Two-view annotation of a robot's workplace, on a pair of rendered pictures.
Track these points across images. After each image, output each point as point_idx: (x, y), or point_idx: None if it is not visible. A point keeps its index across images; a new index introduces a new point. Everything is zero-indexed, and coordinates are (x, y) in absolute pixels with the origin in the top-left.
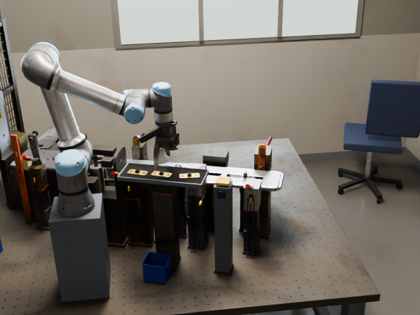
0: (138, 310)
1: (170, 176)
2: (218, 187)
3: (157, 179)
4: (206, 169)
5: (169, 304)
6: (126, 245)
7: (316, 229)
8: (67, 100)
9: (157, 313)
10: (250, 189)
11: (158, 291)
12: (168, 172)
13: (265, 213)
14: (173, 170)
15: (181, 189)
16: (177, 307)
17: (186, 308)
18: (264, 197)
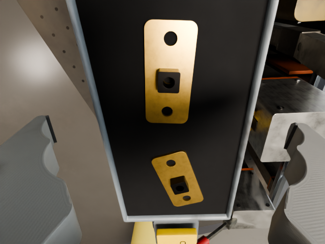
0: (44, 20)
1: (159, 123)
2: (156, 228)
3: (116, 71)
4: (228, 215)
5: (77, 60)
6: None
7: (261, 180)
8: None
9: (54, 50)
10: (223, 221)
11: None
12: (199, 100)
13: (257, 164)
14: (221, 116)
15: (290, 49)
16: (77, 72)
17: (81, 83)
18: (269, 183)
